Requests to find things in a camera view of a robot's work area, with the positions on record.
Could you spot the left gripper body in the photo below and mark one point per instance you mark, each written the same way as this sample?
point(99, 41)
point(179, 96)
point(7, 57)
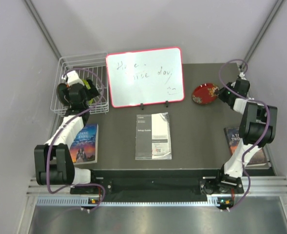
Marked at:
point(86, 100)

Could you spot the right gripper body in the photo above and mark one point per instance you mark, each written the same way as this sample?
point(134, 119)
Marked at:
point(230, 93)

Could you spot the lime green plate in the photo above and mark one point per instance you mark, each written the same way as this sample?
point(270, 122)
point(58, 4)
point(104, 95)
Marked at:
point(89, 98)

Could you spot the red floral plate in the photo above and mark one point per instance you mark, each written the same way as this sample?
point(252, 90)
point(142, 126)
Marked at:
point(205, 93)

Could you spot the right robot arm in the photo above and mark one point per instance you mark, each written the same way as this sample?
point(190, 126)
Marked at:
point(257, 128)

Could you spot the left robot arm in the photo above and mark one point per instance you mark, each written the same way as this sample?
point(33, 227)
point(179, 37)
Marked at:
point(53, 162)

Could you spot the dark paperback book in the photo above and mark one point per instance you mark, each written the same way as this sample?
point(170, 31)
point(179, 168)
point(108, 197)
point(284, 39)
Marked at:
point(259, 159)

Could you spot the Jane Eyre paperback book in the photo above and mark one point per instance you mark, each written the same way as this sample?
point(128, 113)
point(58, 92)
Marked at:
point(84, 149)

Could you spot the red framed whiteboard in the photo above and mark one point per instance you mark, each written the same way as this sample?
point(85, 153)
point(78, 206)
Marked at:
point(145, 77)

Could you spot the setup guide booklet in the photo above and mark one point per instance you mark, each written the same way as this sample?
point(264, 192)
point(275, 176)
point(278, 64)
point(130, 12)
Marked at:
point(153, 137)

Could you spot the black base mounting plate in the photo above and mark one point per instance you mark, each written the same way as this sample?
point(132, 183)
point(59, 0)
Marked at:
point(207, 181)

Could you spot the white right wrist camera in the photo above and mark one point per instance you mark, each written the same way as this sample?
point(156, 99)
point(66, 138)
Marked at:
point(241, 75)

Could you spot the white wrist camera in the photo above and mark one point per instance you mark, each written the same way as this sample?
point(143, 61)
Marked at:
point(241, 75)
point(72, 78)

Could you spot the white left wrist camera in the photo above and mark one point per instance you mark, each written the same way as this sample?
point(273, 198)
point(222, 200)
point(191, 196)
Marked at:
point(72, 78)

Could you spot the white wire dish rack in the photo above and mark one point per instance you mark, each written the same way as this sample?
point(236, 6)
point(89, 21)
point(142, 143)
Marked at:
point(92, 66)

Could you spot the grey slotted cable duct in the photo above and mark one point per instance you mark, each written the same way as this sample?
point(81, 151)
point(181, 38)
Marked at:
point(91, 202)

